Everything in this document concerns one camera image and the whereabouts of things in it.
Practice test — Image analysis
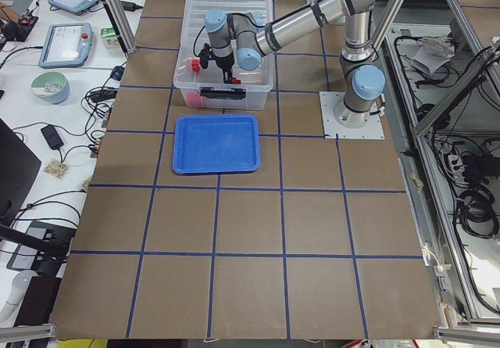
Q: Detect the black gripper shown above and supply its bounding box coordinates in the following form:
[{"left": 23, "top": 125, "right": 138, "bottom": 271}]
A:
[{"left": 215, "top": 53, "right": 234, "bottom": 84}]

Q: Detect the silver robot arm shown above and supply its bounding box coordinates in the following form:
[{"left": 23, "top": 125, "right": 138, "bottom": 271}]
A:
[{"left": 195, "top": 0, "right": 386, "bottom": 128}]

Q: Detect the black box latch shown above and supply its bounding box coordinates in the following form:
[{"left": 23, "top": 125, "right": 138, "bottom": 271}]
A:
[{"left": 200, "top": 87, "right": 246, "bottom": 100}]

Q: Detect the clear plastic storage box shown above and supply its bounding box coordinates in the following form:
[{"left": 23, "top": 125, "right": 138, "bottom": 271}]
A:
[{"left": 173, "top": 0, "right": 274, "bottom": 110}]

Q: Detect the red block in box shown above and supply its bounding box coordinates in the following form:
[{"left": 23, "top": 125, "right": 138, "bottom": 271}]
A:
[
  {"left": 191, "top": 58, "right": 201, "bottom": 72},
  {"left": 185, "top": 91, "right": 204, "bottom": 108}
]

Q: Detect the blue plastic tray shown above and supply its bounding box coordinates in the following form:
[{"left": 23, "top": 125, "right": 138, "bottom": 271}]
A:
[{"left": 172, "top": 114, "right": 261, "bottom": 174}]

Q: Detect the green white carton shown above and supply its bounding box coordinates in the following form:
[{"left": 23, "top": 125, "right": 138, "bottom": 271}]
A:
[{"left": 99, "top": 27, "right": 121, "bottom": 49}]

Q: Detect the green bowl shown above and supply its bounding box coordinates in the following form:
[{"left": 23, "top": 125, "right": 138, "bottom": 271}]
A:
[{"left": 30, "top": 72, "right": 70, "bottom": 104}]

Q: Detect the black power adapter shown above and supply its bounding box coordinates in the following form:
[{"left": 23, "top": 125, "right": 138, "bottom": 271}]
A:
[{"left": 41, "top": 124, "right": 64, "bottom": 150}]

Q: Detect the black monitor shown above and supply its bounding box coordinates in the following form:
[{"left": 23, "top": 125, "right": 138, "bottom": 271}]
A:
[{"left": 0, "top": 120, "right": 41, "bottom": 226}]

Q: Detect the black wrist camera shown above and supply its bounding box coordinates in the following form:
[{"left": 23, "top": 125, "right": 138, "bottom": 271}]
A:
[{"left": 198, "top": 43, "right": 213, "bottom": 70}]

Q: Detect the black camera cable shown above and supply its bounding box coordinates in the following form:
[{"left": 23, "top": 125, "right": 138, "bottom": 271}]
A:
[{"left": 193, "top": 23, "right": 208, "bottom": 58}]

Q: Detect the aluminium frame post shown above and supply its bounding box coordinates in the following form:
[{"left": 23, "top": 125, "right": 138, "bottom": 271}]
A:
[{"left": 101, "top": 0, "right": 137, "bottom": 55}]

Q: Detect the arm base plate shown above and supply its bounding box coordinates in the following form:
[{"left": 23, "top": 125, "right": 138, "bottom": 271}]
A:
[{"left": 320, "top": 91, "right": 385, "bottom": 140}]

